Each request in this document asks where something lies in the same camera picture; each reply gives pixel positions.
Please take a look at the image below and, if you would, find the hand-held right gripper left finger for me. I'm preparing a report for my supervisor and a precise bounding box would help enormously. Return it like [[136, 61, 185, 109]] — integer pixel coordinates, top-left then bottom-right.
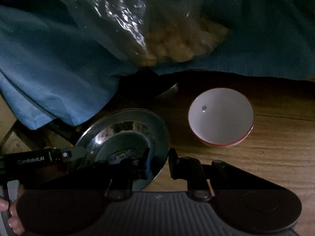
[[106, 148, 152, 200]]

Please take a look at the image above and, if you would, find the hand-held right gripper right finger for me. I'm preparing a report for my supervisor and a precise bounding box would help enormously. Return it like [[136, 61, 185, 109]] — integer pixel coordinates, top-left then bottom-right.
[[168, 148, 246, 201]]

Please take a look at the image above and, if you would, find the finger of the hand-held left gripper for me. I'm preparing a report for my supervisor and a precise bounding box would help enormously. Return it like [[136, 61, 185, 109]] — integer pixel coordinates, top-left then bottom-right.
[[50, 146, 87, 164]]

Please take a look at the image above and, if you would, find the steel plate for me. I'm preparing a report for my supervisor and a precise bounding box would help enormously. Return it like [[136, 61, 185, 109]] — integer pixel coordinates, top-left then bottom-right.
[[74, 108, 171, 192]]

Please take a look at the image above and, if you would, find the white bowl with red rim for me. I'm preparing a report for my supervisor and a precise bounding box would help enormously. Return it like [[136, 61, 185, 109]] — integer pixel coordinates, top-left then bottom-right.
[[188, 88, 254, 148]]

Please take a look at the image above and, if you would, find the person's left hand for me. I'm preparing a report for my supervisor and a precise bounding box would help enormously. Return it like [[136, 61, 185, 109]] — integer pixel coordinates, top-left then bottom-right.
[[0, 184, 25, 235]]

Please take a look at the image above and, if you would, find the cardboard box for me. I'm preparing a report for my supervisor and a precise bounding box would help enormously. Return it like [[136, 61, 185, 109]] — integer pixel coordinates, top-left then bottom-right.
[[0, 95, 33, 154]]

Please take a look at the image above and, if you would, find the steel bowl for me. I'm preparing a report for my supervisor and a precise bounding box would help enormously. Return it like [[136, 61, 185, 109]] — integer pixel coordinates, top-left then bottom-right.
[[153, 81, 179, 99]]

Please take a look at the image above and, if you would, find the blue cloth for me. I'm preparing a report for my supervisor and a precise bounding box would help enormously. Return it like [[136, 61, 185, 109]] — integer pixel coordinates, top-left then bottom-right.
[[0, 0, 315, 131]]

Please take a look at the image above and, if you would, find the clear plastic bag of snacks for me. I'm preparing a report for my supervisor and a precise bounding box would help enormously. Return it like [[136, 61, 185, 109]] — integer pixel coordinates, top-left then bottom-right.
[[66, 0, 232, 68]]

